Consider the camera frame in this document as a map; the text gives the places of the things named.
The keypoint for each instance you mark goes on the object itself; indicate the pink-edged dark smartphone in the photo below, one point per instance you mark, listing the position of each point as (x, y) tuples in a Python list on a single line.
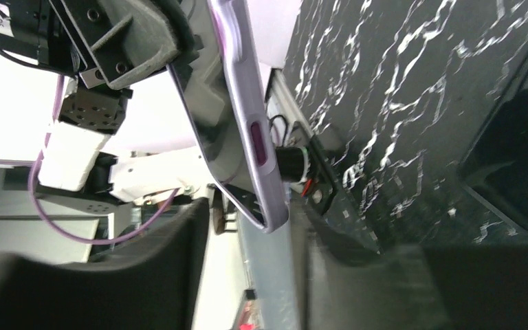
[(199, 74)]

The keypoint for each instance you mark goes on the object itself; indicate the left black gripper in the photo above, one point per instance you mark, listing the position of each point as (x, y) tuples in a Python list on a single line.
[(112, 43)]

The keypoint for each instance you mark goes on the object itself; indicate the lavender smartphone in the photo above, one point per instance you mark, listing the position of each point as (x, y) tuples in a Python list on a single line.
[(254, 186)]

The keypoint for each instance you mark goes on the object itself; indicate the white smartphone dark screen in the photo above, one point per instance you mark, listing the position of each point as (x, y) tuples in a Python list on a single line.
[(495, 171)]

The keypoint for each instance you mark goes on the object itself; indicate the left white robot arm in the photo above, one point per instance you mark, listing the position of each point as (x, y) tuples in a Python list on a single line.
[(74, 170)]

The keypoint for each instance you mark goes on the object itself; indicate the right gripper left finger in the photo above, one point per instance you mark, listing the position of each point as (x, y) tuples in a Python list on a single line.
[(149, 283)]

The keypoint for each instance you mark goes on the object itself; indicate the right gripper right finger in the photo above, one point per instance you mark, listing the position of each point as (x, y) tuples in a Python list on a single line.
[(410, 286)]

